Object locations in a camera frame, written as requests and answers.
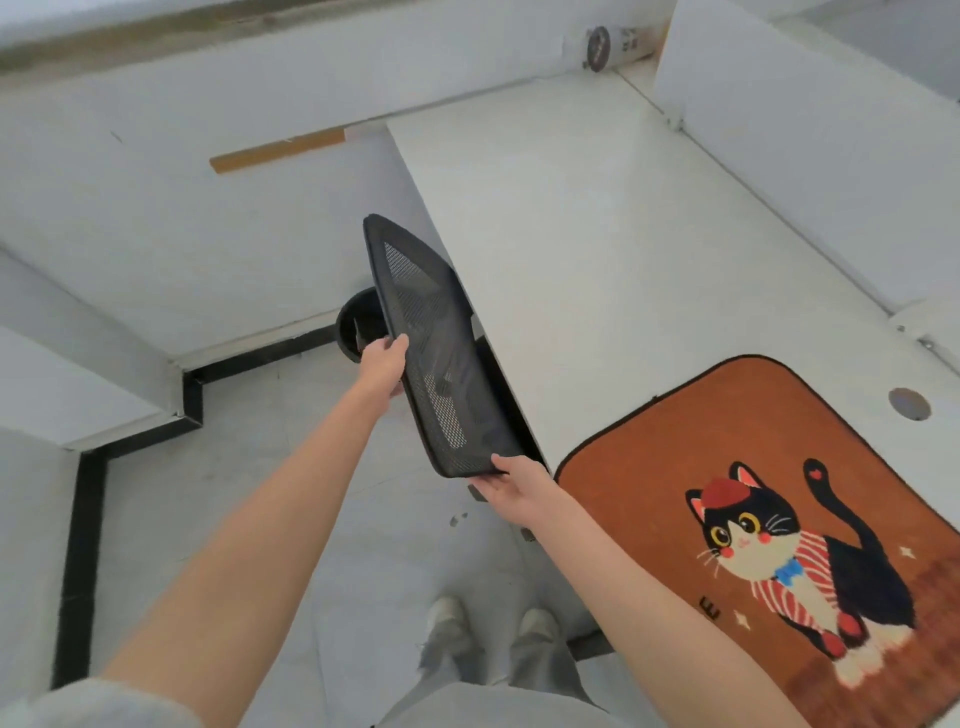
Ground black baseboard strip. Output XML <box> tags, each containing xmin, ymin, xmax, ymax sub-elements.
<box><xmin>51</xmin><ymin>322</ymin><xmax>340</xmax><ymax>691</ymax></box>

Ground brown wooden strip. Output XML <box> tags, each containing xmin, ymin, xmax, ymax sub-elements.
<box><xmin>210</xmin><ymin>127</ymin><xmax>348</xmax><ymax>175</ymax></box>

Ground person's white shoe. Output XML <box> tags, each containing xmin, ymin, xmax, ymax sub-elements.
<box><xmin>516</xmin><ymin>607</ymin><xmax>561</xmax><ymax>648</ymax></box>
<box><xmin>426</xmin><ymin>596</ymin><xmax>474</xmax><ymax>655</ymax></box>

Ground orange cat print mat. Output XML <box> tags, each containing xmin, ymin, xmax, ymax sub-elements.
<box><xmin>555</xmin><ymin>354</ymin><xmax>960</xmax><ymax>728</ymax></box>

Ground person's right forearm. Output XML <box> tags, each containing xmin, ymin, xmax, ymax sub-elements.
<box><xmin>525</xmin><ymin>483</ymin><xmax>811</xmax><ymax>728</ymax></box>

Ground light grey top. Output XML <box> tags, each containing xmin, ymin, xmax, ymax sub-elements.
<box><xmin>0</xmin><ymin>677</ymin><xmax>630</xmax><ymax>728</ymax></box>

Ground person's white right shoe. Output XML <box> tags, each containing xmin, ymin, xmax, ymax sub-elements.
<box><xmin>516</xmin><ymin>607</ymin><xmax>561</xmax><ymax>648</ymax></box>

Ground white desk partition panel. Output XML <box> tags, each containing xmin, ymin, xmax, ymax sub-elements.
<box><xmin>652</xmin><ymin>0</ymin><xmax>960</xmax><ymax>315</ymax></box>

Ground grey trousers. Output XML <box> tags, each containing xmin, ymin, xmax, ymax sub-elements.
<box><xmin>416</xmin><ymin>628</ymin><xmax>595</xmax><ymax>708</ymax></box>

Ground person's right hand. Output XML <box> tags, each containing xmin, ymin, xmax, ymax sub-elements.
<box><xmin>471</xmin><ymin>453</ymin><xmax>562</xmax><ymax>529</ymax></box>

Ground black round waste bin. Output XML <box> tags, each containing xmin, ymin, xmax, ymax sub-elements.
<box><xmin>335</xmin><ymin>287</ymin><xmax>391</xmax><ymax>365</ymax></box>

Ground person's left hand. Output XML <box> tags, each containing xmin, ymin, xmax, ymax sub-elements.
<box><xmin>354</xmin><ymin>333</ymin><xmax>411</xmax><ymax>400</ymax></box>

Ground grey round desk grommet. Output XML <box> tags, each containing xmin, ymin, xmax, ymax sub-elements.
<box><xmin>888</xmin><ymin>387</ymin><xmax>933</xmax><ymax>422</ymax></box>

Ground white cylindrical roll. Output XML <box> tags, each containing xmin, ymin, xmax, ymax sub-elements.
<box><xmin>581</xmin><ymin>24</ymin><xmax>663</xmax><ymax>73</ymax></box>

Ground person's left forearm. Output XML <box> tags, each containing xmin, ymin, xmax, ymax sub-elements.
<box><xmin>97</xmin><ymin>373</ymin><xmax>393</xmax><ymax>728</ymax></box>

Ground black mesh chair back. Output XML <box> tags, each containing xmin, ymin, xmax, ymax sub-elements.
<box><xmin>363</xmin><ymin>213</ymin><xmax>526</xmax><ymax>481</ymax></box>

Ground person's white left shoe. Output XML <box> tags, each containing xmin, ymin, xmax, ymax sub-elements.
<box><xmin>426</xmin><ymin>596</ymin><xmax>474</xmax><ymax>655</ymax></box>

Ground black chair seat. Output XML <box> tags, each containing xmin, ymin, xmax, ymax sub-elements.
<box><xmin>474</xmin><ymin>336</ymin><xmax>546</xmax><ymax>468</ymax></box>

